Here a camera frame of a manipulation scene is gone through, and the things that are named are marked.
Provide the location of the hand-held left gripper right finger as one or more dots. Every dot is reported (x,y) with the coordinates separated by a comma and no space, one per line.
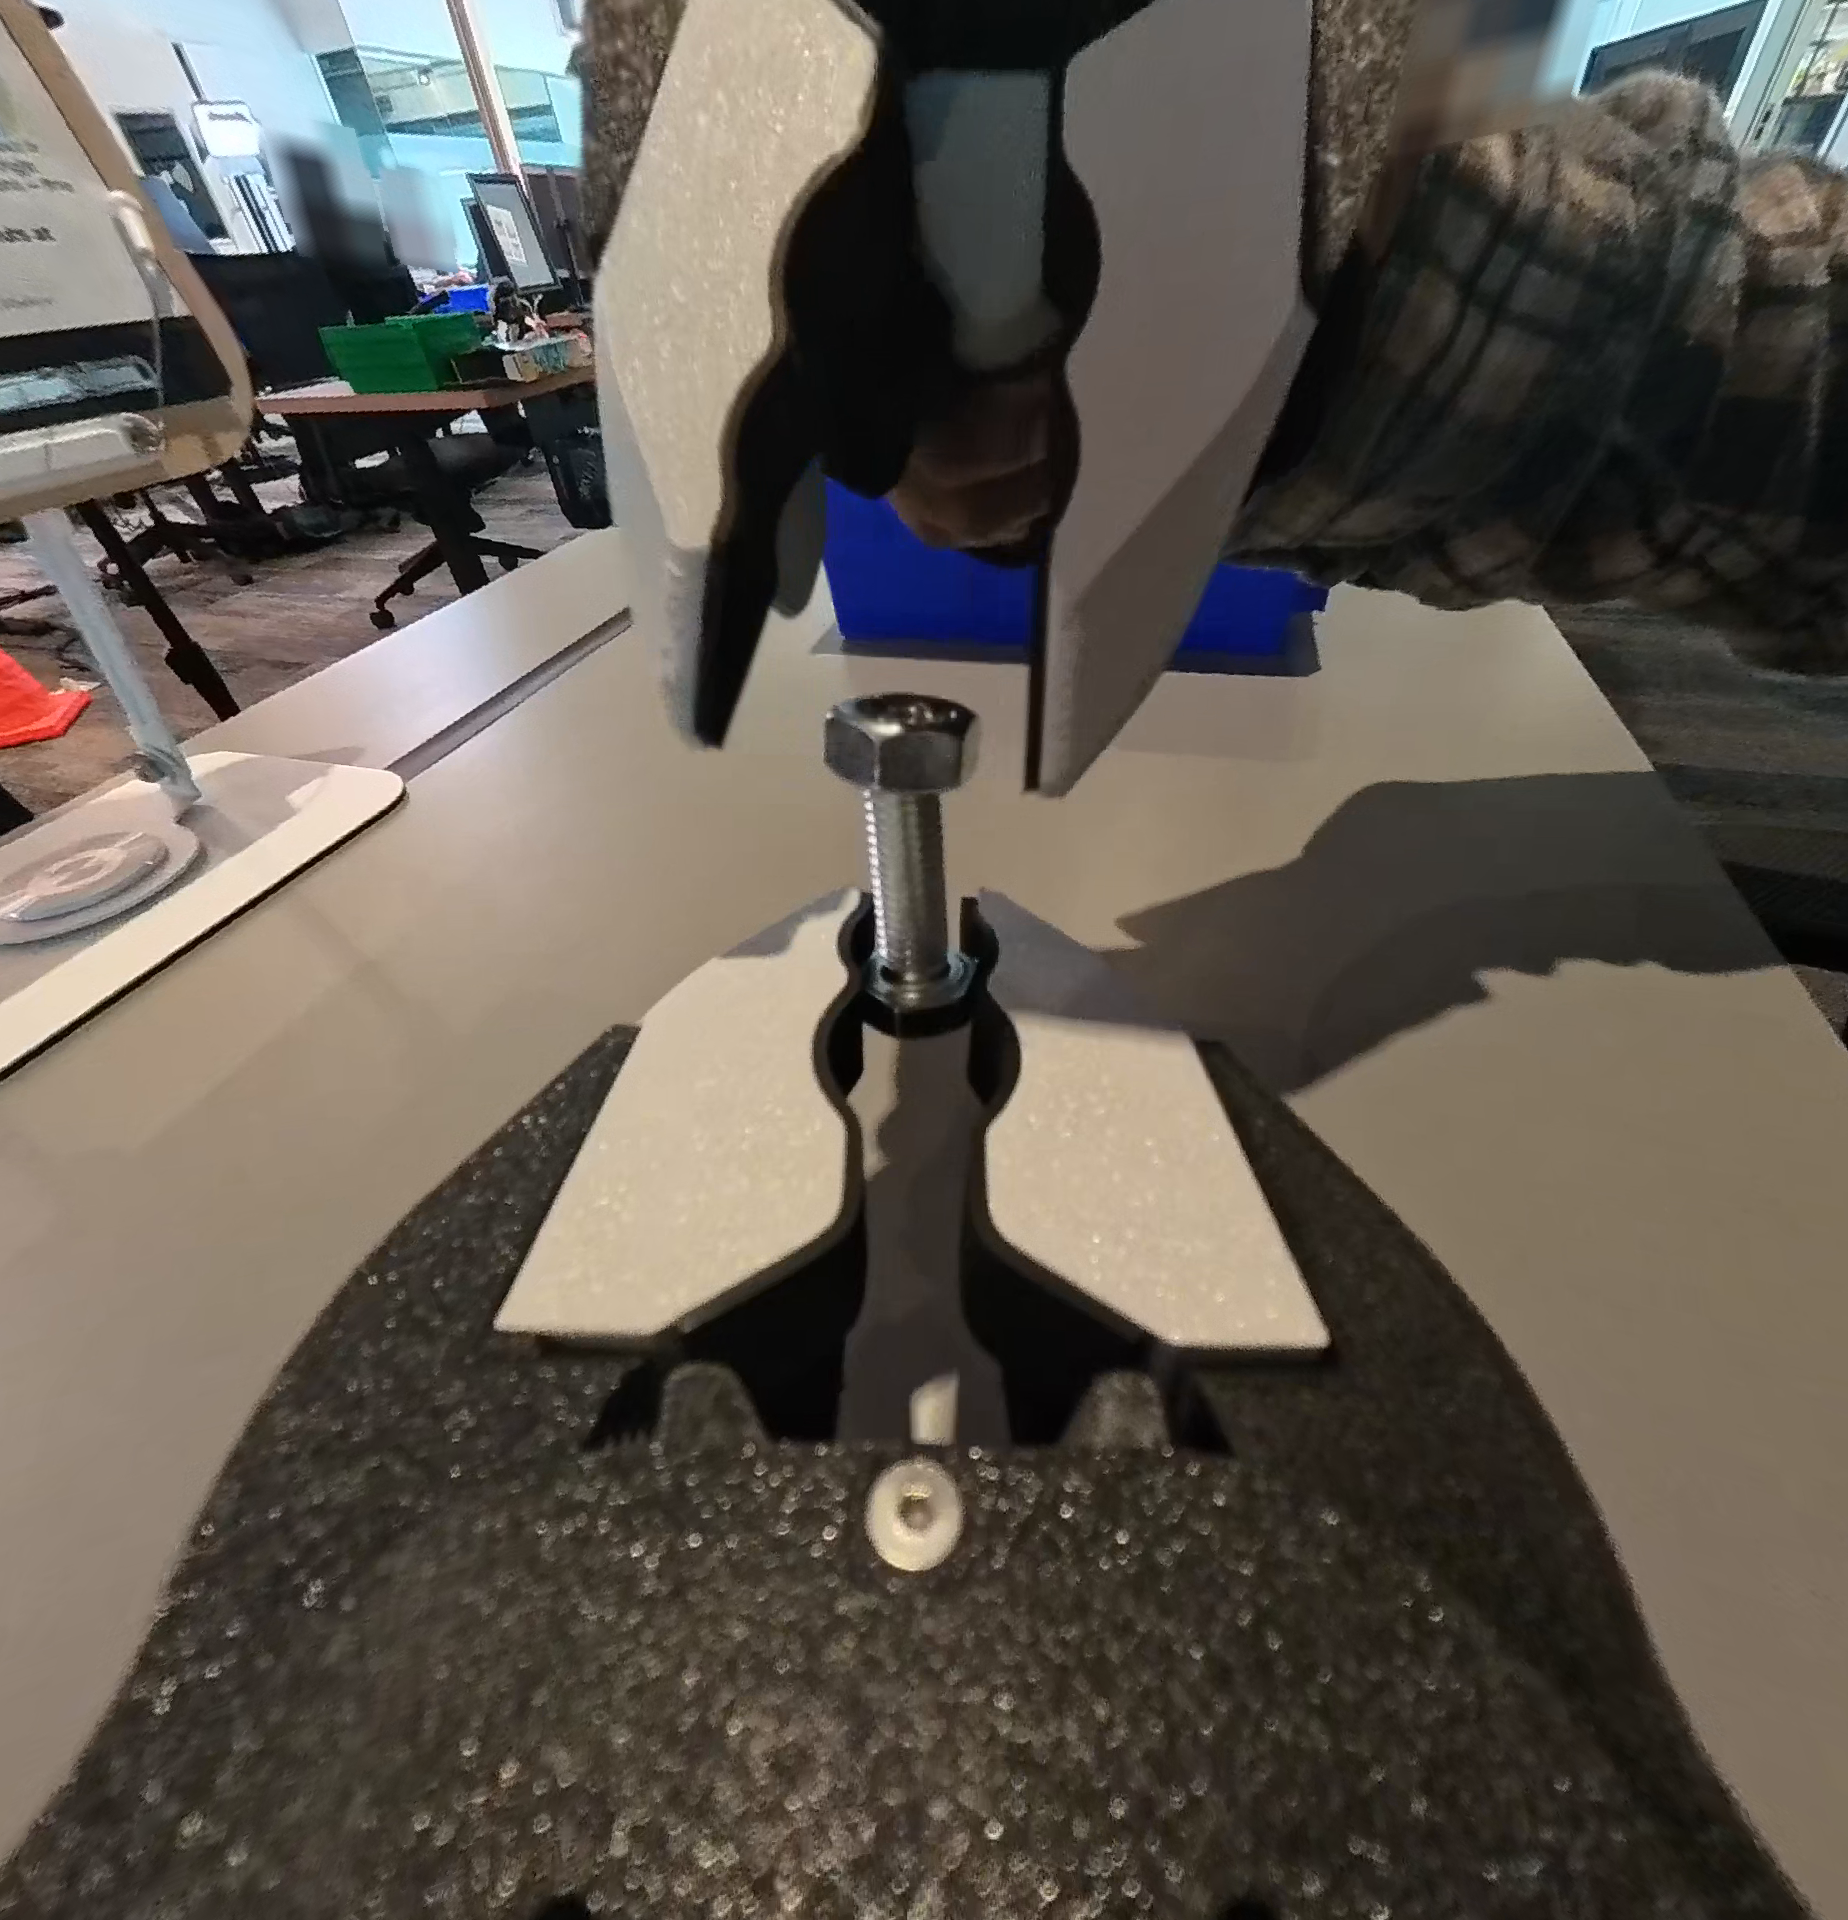
(1149,1186)

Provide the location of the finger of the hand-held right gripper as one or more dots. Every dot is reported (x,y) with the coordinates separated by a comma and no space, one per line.
(1179,301)
(699,301)

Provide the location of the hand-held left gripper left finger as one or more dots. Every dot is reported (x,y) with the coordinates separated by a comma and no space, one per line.
(684,1186)

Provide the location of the blue plastic bin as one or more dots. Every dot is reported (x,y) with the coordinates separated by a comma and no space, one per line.
(940,601)

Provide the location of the silver hex bolt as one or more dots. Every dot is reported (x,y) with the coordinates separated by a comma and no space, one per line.
(906,855)

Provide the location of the person's right forearm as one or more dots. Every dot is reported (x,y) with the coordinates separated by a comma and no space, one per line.
(1540,375)

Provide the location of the person's right hand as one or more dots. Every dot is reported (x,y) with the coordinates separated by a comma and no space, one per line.
(984,465)

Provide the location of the black monitor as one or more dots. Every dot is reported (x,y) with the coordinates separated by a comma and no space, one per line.
(505,232)

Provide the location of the wooden desk with black legs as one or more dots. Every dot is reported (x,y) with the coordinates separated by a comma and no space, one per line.
(414,397)

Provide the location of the green plastic bins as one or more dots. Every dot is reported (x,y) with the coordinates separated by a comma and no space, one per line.
(400,347)

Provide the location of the black office chair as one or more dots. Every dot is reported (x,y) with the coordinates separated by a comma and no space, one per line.
(451,511)

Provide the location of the white base board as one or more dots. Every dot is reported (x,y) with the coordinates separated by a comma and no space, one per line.
(265,841)

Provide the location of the sign board on stand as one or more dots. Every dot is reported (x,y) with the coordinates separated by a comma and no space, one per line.
(55,226)

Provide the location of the orange traffic cone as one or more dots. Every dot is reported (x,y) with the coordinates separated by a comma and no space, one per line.
(17,697)

